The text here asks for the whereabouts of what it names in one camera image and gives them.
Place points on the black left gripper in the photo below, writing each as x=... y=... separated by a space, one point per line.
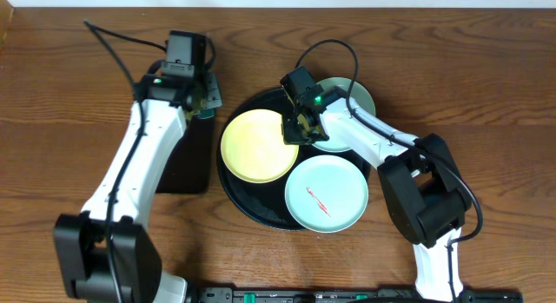
x=211 y=82

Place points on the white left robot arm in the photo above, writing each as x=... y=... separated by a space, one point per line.
x=104 y=252

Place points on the round black tray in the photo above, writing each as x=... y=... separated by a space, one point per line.
x=265 y=202

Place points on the light green plate with stain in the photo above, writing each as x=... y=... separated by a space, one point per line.
x=326 y=194

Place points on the rectangular black tray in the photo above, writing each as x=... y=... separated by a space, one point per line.
x=187 y=170

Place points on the yellow plate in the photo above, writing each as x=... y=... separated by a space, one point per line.
x=253 y=149

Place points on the green sponge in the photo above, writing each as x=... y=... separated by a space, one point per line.
x=205 y=114

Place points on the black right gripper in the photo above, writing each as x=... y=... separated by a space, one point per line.
x=289 y=135

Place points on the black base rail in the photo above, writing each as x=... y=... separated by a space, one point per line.
x=229 y=295

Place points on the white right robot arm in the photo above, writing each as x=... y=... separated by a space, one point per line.
x=426 y=197

